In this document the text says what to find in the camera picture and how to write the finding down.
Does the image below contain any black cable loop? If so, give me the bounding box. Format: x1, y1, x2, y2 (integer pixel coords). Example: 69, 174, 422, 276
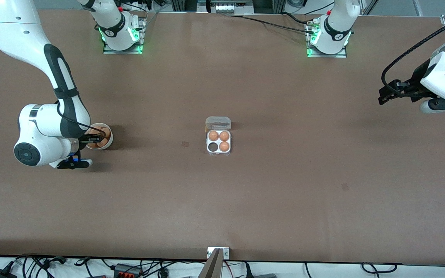
362, 263, 397, 274

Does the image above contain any clear plastic egg box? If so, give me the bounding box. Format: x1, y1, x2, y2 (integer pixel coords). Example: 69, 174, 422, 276
206, 116, 232, 156

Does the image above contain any black box with orange connectors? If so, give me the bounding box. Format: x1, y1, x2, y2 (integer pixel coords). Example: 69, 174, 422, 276
114, 263, 143, 278

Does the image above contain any brown table cover sheet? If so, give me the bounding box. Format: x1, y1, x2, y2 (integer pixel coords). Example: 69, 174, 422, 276
0, 10, 445, 267

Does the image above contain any power strip device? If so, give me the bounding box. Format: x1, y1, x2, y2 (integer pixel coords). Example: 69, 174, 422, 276
196, 0, 255, 15

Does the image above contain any metal camera bracket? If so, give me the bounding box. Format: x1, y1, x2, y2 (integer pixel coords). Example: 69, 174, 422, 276
207, 247, 230, 259

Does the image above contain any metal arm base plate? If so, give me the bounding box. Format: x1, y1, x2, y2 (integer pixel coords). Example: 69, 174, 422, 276
306, 17, 348, 58
103, 16, 144, 55

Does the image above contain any white bowl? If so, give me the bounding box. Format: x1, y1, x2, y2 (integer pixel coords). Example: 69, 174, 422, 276
86, 123, 113, 150

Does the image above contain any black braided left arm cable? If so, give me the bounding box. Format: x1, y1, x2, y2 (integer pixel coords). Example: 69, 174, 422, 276
381, 14, 445, 95

